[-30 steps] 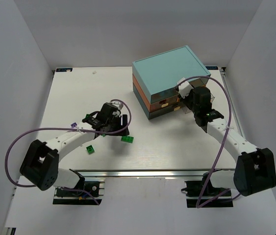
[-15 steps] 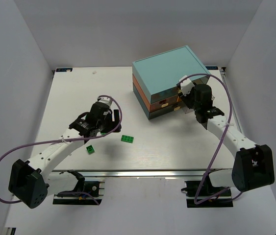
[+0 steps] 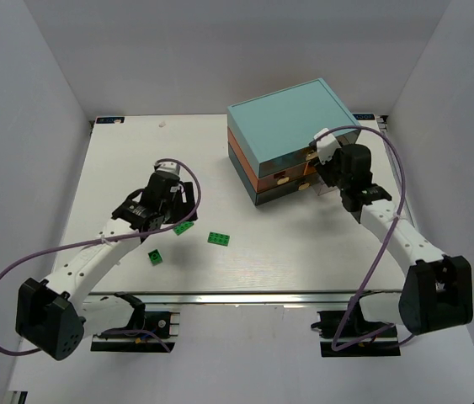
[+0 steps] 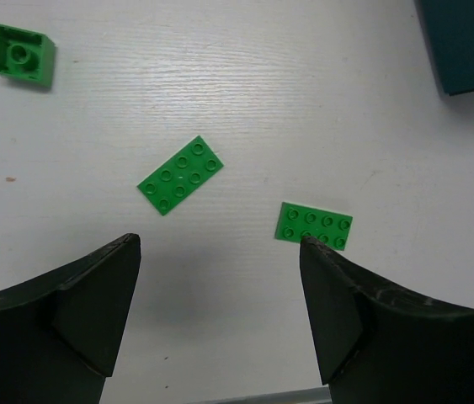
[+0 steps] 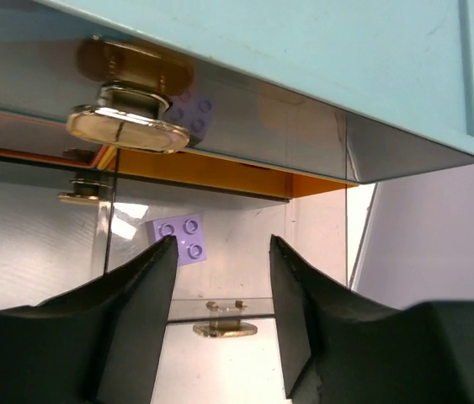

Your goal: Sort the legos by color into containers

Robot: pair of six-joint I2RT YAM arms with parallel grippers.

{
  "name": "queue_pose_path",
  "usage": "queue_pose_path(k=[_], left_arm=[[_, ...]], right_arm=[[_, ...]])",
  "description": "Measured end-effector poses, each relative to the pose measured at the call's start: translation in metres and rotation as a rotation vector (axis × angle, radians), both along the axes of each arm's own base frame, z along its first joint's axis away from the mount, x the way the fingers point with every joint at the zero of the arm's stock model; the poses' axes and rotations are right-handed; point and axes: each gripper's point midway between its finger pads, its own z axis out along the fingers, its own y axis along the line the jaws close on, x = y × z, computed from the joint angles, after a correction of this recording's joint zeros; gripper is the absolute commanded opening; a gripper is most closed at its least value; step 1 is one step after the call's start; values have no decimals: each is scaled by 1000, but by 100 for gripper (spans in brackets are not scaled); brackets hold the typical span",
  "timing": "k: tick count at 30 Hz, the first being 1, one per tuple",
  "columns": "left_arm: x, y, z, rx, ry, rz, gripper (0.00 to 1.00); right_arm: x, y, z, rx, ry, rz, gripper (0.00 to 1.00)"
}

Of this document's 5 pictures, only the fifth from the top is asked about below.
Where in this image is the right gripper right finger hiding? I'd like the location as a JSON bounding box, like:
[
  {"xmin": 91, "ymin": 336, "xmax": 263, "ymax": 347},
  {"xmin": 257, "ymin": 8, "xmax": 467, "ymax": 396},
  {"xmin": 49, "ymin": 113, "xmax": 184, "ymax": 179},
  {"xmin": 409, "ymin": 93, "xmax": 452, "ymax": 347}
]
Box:
[{"xmin": 269, "ymin": 236, "xmax": 474, "ymax": 403}]

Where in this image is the teal orange drawer cabinet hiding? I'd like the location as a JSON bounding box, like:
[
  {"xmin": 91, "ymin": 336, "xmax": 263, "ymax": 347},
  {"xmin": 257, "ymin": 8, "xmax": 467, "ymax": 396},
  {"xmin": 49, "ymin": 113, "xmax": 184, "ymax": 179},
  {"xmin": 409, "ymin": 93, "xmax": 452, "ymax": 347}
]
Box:
[{"xmin": 0, "ymin": 1, "xmax": 474, "ymax": 199}]

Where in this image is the green and purple lego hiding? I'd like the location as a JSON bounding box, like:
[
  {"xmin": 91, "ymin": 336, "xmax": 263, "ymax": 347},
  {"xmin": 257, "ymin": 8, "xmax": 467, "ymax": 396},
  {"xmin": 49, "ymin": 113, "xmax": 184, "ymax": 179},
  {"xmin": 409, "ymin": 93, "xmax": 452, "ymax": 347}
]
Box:
[{"xmin": 145, "ymin": 214, "xmax": 206, "ymax": 267}]

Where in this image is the gold drawer knob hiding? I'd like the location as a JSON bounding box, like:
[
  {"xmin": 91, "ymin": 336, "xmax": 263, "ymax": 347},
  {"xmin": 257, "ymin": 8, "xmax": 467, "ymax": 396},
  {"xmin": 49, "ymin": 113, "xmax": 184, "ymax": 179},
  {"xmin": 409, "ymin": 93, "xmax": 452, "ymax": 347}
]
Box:
[{"xmin": 67, "ymin": 82, "xmax": 190, "ymax": 154}]

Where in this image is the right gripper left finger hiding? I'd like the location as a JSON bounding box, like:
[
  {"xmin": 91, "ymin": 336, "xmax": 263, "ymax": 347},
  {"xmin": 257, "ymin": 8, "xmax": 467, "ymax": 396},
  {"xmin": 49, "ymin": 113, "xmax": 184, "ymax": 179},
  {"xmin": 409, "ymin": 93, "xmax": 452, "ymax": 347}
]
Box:
[{"xmin": 0, "ymin": 237, "xmax": 178, "ymax": 403}]

